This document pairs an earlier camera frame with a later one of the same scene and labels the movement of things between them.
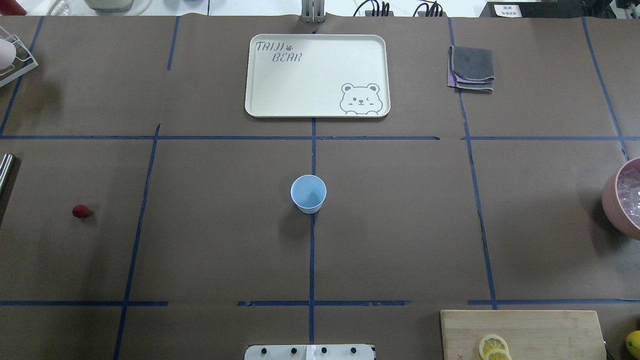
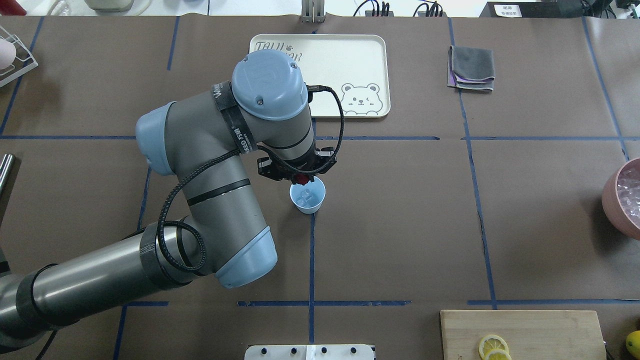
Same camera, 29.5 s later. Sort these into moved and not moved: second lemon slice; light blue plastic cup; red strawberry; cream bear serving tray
Moved: red strawberry
Not moved: cream bear serving tray; light blue plastic cup; second lemon slice
